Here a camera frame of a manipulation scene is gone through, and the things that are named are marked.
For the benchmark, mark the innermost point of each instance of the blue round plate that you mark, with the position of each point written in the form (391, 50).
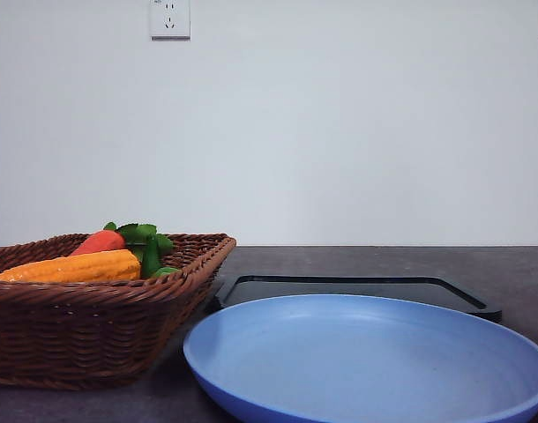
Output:
(344, 358)

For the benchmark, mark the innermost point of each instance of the brown wicker basket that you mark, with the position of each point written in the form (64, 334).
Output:
(95, 333)

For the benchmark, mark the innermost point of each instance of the black rectangular tray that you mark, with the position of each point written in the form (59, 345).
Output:
(244, 289)

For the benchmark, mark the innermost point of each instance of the green toy leafy vegetable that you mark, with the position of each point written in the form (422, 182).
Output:
(150, 247)

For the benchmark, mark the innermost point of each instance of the yellow toy corn cob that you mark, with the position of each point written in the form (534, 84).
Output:
(112, 265)

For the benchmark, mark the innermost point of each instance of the orange toy carrot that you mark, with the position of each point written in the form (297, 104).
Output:
(104, 239)

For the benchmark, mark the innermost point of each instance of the white wall power socket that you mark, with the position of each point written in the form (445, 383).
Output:
(170, 20)

